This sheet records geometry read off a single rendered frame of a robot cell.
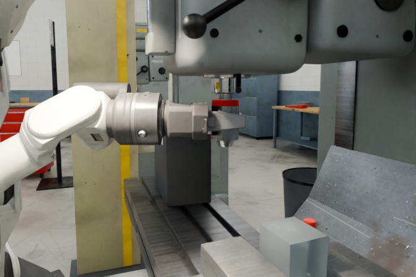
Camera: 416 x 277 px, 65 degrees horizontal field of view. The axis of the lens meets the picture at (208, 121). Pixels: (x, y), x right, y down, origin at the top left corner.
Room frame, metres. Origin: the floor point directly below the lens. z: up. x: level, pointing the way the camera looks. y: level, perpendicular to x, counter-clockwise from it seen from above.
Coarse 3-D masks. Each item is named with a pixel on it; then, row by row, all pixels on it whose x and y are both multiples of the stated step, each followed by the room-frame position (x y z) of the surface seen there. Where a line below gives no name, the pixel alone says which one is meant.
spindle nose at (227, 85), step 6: (222, 78) 0.52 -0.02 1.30; (228, 78) 0.52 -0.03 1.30; (234, 78) 0.53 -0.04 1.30; (222, 84) 0.53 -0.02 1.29; (228, 84) 0.52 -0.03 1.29; (234, 84) 0.53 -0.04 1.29; (216, 90) 0.53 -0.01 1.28; (222, 90) 0.53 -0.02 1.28; (228, 90) 0.52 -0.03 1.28; (234, 90) 0.53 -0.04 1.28
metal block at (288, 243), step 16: (272, 224) 0.37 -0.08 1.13; (288, 224) 0.37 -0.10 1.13; (304, 224) 0.37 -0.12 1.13; (272, 240) 0.35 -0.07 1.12; (288, 240) 0.33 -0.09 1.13; (304, 240) 0.33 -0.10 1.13; (320, 240) 0.34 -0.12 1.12; (272, 256) 0.35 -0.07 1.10; (288, 256) 0.33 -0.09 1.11; (304, 256) 0.33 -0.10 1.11; (320, 256) 0.34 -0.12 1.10; (288, 272) 0.32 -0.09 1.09; (304, 272) 0.33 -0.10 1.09; (320, 272) 0.34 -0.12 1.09
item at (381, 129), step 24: (336, 72) 0.82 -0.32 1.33; (360, 72) 0.75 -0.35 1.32; (384, 72) 0.69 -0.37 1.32; (408, 72) 0.64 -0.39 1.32; (336, 96) 0.81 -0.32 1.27; (360, 96) 0.75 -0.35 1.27; (384, 96) 0.69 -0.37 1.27; (408, 96) 0.64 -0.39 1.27; (336, 120) 0.81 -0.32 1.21; (360, 120) 0.74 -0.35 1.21; (384, 120) 0.68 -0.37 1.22; (408, 120) 0.63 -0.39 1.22; (336, 144) 0.81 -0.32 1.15; (360, 144) 0.74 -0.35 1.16; (384, 144) 0.68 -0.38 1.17; (408, 144) 0.63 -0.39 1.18
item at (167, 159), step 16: (176, 144) 0.81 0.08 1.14; (192, 144) 0.83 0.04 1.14; (208, 144) 0.84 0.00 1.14; (160, 160) 0.90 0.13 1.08; (176, 160) 0.81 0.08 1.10; (192, 160) 0.83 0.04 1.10; (208, 160) 0.84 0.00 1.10; (160, 176) 0.90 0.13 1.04; (176, 176) 0.81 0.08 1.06; (192, 176) 0.83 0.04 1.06; (208, 176) 0.84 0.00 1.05; (160, 192) 0.91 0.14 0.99; (176, 192) 0.81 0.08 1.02; (192, 192) 0.83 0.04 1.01; (208, 192) 0.84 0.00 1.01
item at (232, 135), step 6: (216, 108) 0.53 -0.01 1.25; (222, 108) 0.53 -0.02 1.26; (228, 108) 0.52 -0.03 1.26; (234, 108) 0.53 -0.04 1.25; (216, 132) 0.53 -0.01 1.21; (222, 132) 0.53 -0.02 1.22; (228, 132) 0.53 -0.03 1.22; (234, 132) 0.53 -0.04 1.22; (216, 138) 0.53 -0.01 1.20; (222, 138) 0.53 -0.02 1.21; (228, 138) 0.53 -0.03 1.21; (234, 138) 0.53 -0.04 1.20
